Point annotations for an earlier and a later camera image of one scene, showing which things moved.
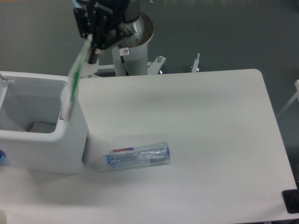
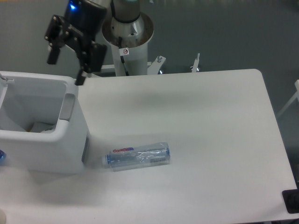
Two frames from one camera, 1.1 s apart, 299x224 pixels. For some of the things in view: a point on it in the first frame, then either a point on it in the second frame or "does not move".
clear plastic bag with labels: (70, 93) -> (49, 131)
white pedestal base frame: (153, 67) does not move
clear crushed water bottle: (138, 156) does not move
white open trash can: (34, 135) does not move
